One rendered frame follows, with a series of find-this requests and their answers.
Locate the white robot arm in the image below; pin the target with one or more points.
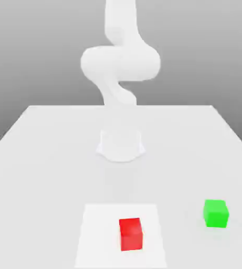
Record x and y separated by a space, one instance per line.
120 63

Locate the small red cube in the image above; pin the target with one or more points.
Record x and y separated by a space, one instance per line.
130 234

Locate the small green cube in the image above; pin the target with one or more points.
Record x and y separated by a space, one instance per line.
215 214

